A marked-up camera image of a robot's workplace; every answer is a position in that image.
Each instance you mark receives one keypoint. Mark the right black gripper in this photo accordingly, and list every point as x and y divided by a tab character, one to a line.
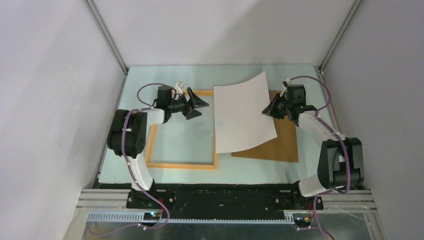
271	110

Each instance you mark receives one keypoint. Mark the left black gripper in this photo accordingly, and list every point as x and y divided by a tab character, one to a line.
194	102

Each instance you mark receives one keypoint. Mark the landscape photo print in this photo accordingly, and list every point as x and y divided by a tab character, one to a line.
227	99

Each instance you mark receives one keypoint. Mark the orange wooden picture frame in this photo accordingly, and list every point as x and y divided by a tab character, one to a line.
151	139

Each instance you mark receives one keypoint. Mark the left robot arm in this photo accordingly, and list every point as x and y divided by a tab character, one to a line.
129	129

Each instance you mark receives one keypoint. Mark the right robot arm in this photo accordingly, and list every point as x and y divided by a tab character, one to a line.
340	162

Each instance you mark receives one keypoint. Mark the brown backing board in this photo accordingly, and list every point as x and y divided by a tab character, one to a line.
278	142

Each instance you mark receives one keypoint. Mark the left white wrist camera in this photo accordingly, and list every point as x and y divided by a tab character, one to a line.
179	87

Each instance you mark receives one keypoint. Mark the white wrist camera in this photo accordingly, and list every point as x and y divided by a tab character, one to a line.
179	87
287	88

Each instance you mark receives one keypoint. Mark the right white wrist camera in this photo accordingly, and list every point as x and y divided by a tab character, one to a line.
287	88

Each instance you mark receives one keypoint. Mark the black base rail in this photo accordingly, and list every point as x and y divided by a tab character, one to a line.
210	202

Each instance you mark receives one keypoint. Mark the aluminium frame front rail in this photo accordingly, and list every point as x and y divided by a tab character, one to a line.
351	216

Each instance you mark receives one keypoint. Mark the right aluminium corner post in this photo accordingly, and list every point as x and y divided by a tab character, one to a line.
348	19

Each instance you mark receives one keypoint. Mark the aluminium corner post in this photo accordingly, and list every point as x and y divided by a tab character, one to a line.
348	19
106	34

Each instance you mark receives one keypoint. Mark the left aluminium corner post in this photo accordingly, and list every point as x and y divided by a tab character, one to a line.
106	34

